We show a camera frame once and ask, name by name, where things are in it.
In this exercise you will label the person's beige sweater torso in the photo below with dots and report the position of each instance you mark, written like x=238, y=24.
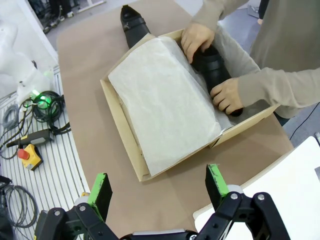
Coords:
x=287, y=37

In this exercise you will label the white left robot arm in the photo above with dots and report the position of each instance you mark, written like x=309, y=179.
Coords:
x=15, y=50

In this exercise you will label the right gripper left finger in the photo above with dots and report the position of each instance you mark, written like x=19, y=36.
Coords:
x=100, y=197

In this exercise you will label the white plastic case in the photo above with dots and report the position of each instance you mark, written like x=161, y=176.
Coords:
x=287, y=187

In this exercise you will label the black handheld enabling device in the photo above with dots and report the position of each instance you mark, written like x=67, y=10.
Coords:
x=37, y=136

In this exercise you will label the yellow emergency stop button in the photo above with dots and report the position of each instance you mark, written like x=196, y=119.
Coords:
x=31, y=157

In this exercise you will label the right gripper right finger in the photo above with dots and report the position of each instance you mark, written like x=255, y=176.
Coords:
x=216, y=185

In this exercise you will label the light grey plastic bag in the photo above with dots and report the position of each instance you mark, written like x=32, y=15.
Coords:
x=162, y=100

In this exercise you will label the grey floor plate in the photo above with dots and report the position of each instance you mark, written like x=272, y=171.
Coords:
x=253, y=11

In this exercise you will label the person's left hand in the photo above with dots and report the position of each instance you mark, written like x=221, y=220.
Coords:
x=227, y=95

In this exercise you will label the person's right forearm beige sleeve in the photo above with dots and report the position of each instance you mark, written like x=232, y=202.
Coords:
x=212, y=11

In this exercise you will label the barefoot person black trousers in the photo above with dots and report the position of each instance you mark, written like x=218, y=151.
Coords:
x=262, y=7

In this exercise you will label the white slatted base plate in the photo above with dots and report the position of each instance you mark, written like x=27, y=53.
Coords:
x=57, y=162

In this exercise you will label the person's left forearm beige sleeve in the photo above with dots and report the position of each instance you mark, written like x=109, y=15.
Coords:
x=275, y=85

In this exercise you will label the black leather buckle shoe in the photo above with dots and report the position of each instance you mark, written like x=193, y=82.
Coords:
x=215, y=67
x=135, y=30

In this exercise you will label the brown cardboard shoe box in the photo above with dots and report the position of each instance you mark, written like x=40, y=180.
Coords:
x=133, y=155

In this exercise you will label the person's right hand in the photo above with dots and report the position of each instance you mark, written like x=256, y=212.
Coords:
x=197, y=37

